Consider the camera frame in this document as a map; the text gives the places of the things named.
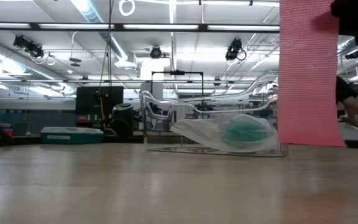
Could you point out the pink elastic bandage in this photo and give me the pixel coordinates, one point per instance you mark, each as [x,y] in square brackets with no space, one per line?
[308,77]

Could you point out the green elastic bandage roll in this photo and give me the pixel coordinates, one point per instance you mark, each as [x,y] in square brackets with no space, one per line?
[244,133]

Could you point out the clear plastic zip bag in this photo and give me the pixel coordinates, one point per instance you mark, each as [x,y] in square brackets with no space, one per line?
[197,130]

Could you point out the black ceiling dome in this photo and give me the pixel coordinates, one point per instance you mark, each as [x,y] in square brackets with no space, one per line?
[352,55]

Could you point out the person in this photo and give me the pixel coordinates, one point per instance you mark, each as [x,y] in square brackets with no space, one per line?
[343,90]

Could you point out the white rounded chair back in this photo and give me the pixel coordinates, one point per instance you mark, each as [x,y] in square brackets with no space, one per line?
[353,132]

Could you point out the clear plastic bin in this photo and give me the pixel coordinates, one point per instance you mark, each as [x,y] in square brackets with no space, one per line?
[166,118]

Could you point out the black overhead light bar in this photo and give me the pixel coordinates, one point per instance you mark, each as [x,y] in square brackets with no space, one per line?
[118,27]

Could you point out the black round bin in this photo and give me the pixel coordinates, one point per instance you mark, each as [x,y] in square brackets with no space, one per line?
[122,119]

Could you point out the black monitor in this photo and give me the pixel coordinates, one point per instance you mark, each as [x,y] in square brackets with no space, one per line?
[89,99]

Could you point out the teal storage box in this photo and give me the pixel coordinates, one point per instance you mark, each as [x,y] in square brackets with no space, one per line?
[70,137]

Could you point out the black rectangular frame stand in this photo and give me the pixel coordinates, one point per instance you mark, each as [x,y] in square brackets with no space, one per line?
[177,72]

